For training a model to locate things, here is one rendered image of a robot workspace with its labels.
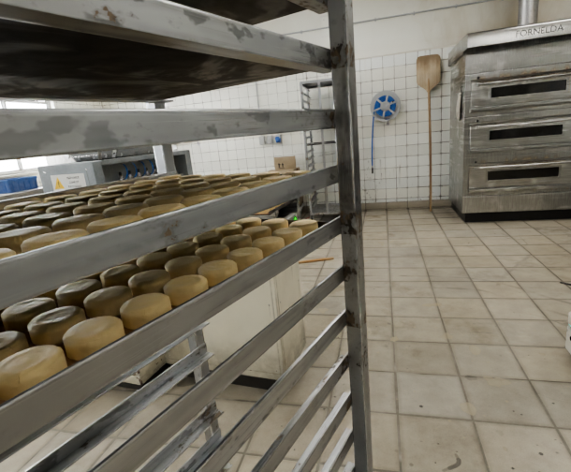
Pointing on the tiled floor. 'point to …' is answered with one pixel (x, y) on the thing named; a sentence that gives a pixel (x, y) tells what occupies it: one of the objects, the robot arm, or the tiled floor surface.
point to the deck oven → (525, 124)
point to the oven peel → (426, 72)
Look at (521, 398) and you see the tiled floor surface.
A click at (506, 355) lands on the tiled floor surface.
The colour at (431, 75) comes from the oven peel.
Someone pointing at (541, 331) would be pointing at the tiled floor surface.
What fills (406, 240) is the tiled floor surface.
